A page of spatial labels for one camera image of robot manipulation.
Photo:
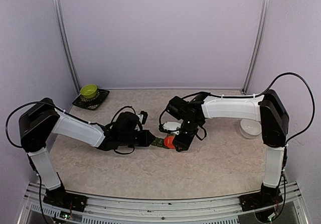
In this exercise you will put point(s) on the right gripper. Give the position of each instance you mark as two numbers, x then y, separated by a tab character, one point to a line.
183	147

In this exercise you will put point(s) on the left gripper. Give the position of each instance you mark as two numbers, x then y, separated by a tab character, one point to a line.
146	141

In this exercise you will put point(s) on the green pill organizer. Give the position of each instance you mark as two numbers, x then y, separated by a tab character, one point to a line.
158	142

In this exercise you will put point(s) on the red pill bottle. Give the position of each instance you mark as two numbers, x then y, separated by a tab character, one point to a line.
168	142

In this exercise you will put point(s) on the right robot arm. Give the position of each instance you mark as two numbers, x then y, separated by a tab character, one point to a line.
264	108

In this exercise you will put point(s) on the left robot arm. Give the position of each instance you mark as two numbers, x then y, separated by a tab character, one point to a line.
44	118

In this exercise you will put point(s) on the black square tray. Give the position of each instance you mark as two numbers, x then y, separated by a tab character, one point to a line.
91	103

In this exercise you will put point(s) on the white bowl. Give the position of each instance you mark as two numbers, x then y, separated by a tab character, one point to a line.
250	129

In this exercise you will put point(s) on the lime green bowl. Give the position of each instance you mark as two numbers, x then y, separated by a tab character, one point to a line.
89	91

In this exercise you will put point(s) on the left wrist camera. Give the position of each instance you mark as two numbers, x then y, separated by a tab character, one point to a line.
142	117

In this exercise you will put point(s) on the front aluminium rail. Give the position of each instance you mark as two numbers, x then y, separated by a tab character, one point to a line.
105	209

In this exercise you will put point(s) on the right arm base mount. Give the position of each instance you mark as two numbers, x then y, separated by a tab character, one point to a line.
258	200

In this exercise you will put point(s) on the right aluminium frame post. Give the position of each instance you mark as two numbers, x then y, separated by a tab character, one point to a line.
257	45

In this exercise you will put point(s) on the aluminium frame post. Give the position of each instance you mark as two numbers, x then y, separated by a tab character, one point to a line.
257	45
66	47

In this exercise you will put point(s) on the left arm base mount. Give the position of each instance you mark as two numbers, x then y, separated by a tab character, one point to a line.
70	201

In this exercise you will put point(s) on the left aluminium frame post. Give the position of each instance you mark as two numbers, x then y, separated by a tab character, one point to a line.
66	47

